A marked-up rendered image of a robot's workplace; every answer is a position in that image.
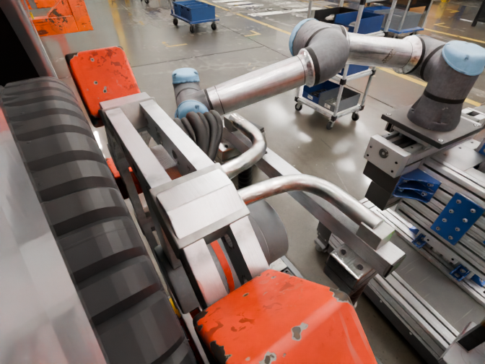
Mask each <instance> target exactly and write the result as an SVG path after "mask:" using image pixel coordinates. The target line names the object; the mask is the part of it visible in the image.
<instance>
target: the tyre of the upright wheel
mask: <svg viewBox="0 0 485 364"><path fill-rule="evenodd" d="M0 97H1V100H2V102H3V104H4V107H5V109H6V112H7V115H8V117H9V120H10V122H11V124H12V127H13V129H14V133H15V134H16V137H17V140H18V142H19V145H20V147H21V149H22V152H23V154H24V156H25V159H26V161H27V164H28V167H29V169H30V172H31V174H32V177H33V179H34V182H35V185H36V186H37V189H38V191H39V194H40V197H41V199H42V200H43V203H44V206H45V208H46V211H47V213H48V216H49V217H50V220H51V223H52V225H53V228H54V230H55V232H56V235H57V237H58V240H59V242H60V244H61V247H62V249H63V251H64V254H65V256H66V259H67V261H68V263H69V266H70V268H71V271H72V273H73V275H74V278H75V280H76V282H77V285H78V287H79V290H80V293H81V294H82V297H83V299H84V302H85V304H86V307H87V310H88V311H89V314H90V316H91V319H92V321H93V324H94V325H95V328H96V330H97V333H98V335H99V337H100V340H101V342H102V345H103V347H104V349H105V351H106V353H107V356H108V358H109V361H110V363H111V364H199V361H197V360H196V358H195V356H196V354H195V352H194V351H193V348H192V347H190V345H189V343H188V342H189V339H188V337H187V334H186V332H185V330H184V328H183V326H181V325H180V324H181V321H180V319H179V317H178V315H177V314H175V312H174V309H173V307H172V305H171V302H170V300H169V298H168V296H167V293H166V292H165V289H164V287H163V285H162V283H161V280H160V278H159V276H158V274H157V271H156V269H155V268H154V265H153V263H152V260H151V258H150V256H149V254H148V252H147V249H146V247H145V245H144V242H143V240H142V239H141V236H140V234H139V231H138V230H137V228H136V225H135V223H134V221H133V218H132V216H131V214H130V212H129V210H128V207H127V206H126V203H125V201H124V199H123V197H122V195H121V192H120V190H119V188H118V186H117V183H116V182H115V179H114V177H113V174H112V173H111V171H110V168H109V167H108V164H107V162H106V160H105V158H104V156H103V153H102V151H101V149H100V147H99V145H98V143H97V140H96V138H95V136H94V134H93V133H92V130H91V127H90V125H89V122H88V120H87V118H85V116H84V114H83V111H82V109H81V107H80V105H79V103H78V101H77V99H76V97H75V95H74V93H73V91H72V89H71V88H70V86H68V85H67V83H65V82H63V81H62V80H60V79H57V78H55V77H36V78H32V79H25V80H20V81H16V82H9V83H7V84H6V85H5V87H3V86H1V85H0Z"/></svg>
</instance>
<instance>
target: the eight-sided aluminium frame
mask: <svg viewBox="0 0 485 364"><path fill-rule="evenodd" d="M99 104H100V109H99V110H98V112H99V114H100V117H101V119H102V122H103V124H104V126H105V132H106V136H107V139H108V143H107V146H108V149H109V152H110V156H111V157H112V160H113V162H114V164H115V167H116V169H117V171H118V172H119V173H120V176H121V179H122V181H123V185H124V186H125V189H126V192H127V194H128V197H129V199H130V201H131V204H132V207H133V208H134V215H135V218H136V220H137V222H138V224H139V227H140V229H141V231H142V233H143V235H145V237H146V240H147V242H148V244H149V247H150V248H151V251H152V253H153V255H154V258H155V260H156V262H157V265H158V267H159V268H160V271H161V273H162V276H163V278H164V280H165V283H166V285H167V291H168V292H169V294H170V297H171V299H172V301H173V303H174V305H175V308H176V309H178V311H179V313H180V315H181V317H182V319H183V321H184V324H185V326H186V328H187V330H188V332H189V334H190V336H191V338H192V340H193V343H194V344H195V346H196V349H197V350H198V353H199V355H200V356H201V359H202V360H203V362H204V364H209V361H208V359H207V357H206V354H205V352H204V349H203V347H202V346H201V343H200V341H199V339H198V336H197V334H196V332H195V329H194V326H193V319H192V317H191V315H190V313H187V314H183V313H182V311H181V310H180V308H179V306H178V304H177V302H176V300H175V298H174V296H173V294H172V292H171V290H170V287H169V285H168V283H167V281H166V279H165V276H164V274H163V272H162V270H161V267H160V265H159V262H158V260H157V257H156V255H155V252H154V248H155V247H156V246H158V244H157V241H156V239H155V237H154V234H153V231H155V227H154V223H153V221H152V217H151V215H150V212H149V208H148V207H145V208H143V206H142V204H141V201H140V198H139V195H138V193H137V190H136V187H135V185H134V181H133V178H132V177H131V173H130V170H129V167H131V169H132V171H133V172H134V174H135V176H136V177H137V179H138V181H139V183H140V184H141V186H142V188H143V189H144V191H145V193H146V195H147V196H148V198H149V200H150V202H151V205H152V209H153V210H154V213H155V215H156V217H157V219H158V221H159V223H160V225H161V227H162V229H163V231H164V233H165V235H166V237H167V239H168V241H169V243H170V245H171V247H172V249H173V251H174V253H175V256H176V258H177V259H180V261H181V264H182V265H183V268H184V270H185V273H186V275H187V277H188V279H189V282H190V284H191V286H192V288H193V291H194V293H195V295H196V297H197V300H198V302H199V304H200V306H199V307H197V309H198V311H199V313H200V312H202V311H203V310H204V309H206V308H208V307H209V306H211V305H212V304H214V303H216V302H217V301H218V300H220V299H222V298H223V297H225V296H226V295H227V291H226V290H225V287H224V285H223V283H222V280H221V278H220V276H219V273H218V271H217V268H216V267H215V264H214V262H213V259H212V257H211V255H210V253H209V250H208V248H207V246H206V245H208V244H210V243H212V242H214V241H215V240H217V239H219V238H221V239H222V242H223V244H224V247H225V249H226V251H227V254H228V256H229V258H230V261H231V263H232V265H233V267H234V270H235V272H236V275H237V277H238V279H239V281H240V284H241V286H242V285H244V284H245V283H246V282H249V281H250V280H252V279H253V278H254V277H257V276H258V275H259V274H261V273H262V272H264V271H266V270H267V269H270V268H269V266H268V263H267V261H266V258H265V256H264V254H263V252H262V249H261V247H260V244H259V242H258V239H257V238H256V236H255V233H254V231H253V228H252V226H251V224H250V221H249V219H248V216H249V214H250V211H249V210H248V208H247V207H246V205H245V203H244V201H243V200H242V199H241V197H240V195H239V194H238V192H237V191H236V189H235V186H234V184H233V182H231V180H230V179H229V178H228V176H227V174H226V173H225V171H224V170H223V168H222V166H221V165H220V164H219V163H215V164H214V163H213V162H212V161H211V160H210V159H209V158H208V157H207V156H206V154H205V153H204V152H203V151H202V150H201V149H200V148H199V147H198V146H197V145H196V144H195V143H194V142H193V141H192V140H191V139H190V138H189V137H188V136H187V134H186V133H185V132H184V131H183V130H182V129H181V128H180V127H179V126H178V125H177V124H176V123H175V122H174V121H173V120H172V119H171V118H170V117H169V116H168V115H167V114H166V112H164V111H163V109H161V107H159V106H158V104H157V103H156V100H155V98H154V97H150V96H148V94H147V93H146V92H141V93H137V94H134V95H129V96H125V97H120V98H116V99H112V100H107V101H103V102H100V103H99ZM151 137H152V138H153V140H154V141H155V142H156V143H157V144H158V145H160V144H161V145H162V146H163V147H164V148H165V150H166V151H167V153H168V154H169V155H170V156H171V158H172V159H173V160H174V161H175V163H176V164H177V166H178V171H179V173H180V174H181V175H182V177H179V178H176V179H175V180H171V179H170V177H169V175H168V174H167V173H166V172H165V170H164V169H163V167H162V166H161V165H160V163H159V162H158V160H157V159H156V157H155V156H154V155H153V154H152V152H151V150H150V149H149V143H150V140H151Z"/></svg>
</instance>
